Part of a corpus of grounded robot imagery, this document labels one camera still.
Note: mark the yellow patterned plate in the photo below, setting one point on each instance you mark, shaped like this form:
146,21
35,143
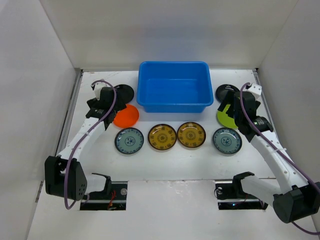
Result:
191,135
162,137

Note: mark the black plate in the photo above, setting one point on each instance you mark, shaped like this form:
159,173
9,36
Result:
125,93
223,89

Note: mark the orange plate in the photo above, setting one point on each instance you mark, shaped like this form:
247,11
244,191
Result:
127,117

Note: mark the blue floral plate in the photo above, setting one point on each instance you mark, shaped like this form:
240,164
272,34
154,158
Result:
129,140
227,141

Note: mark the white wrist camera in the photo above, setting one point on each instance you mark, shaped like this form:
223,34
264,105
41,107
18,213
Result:
254,89
97,87

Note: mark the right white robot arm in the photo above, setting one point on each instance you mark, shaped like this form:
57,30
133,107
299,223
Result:
296,195

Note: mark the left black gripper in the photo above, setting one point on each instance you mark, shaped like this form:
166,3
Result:
94,102

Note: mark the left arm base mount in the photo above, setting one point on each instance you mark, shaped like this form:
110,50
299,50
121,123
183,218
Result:
115,200

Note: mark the blue plastic bin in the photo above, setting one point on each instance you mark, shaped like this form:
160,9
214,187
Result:
174,86

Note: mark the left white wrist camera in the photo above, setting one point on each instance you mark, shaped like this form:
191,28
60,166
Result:
97,87

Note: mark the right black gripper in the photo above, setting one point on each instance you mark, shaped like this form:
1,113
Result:
240,105

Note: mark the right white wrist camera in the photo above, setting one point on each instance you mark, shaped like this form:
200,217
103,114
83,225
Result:
254,89

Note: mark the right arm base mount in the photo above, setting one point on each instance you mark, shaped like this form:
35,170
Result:
229,200

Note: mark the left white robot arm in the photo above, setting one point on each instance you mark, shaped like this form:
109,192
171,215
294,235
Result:
64,175

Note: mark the lime green plate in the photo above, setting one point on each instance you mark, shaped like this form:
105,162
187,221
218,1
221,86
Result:
224,119

